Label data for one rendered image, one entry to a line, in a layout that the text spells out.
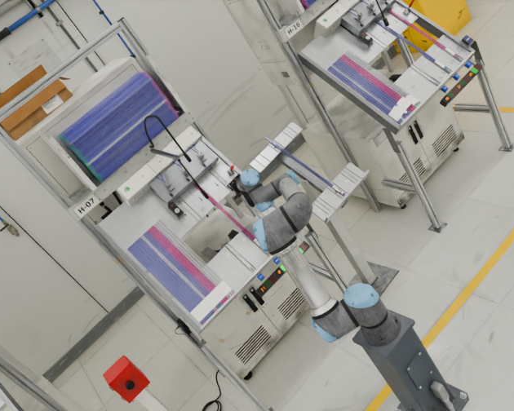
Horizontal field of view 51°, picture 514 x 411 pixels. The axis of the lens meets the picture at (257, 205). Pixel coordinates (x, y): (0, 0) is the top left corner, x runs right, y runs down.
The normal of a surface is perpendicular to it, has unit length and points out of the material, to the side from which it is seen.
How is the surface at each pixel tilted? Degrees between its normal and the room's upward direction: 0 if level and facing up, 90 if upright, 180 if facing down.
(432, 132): 90
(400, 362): 90
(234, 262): 48
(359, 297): 8
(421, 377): 90
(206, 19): 90
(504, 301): 0
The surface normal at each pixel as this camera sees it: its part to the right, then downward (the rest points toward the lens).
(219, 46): 0.51, 0.19
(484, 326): -0.51, -0.72
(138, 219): 0.04, -0.34
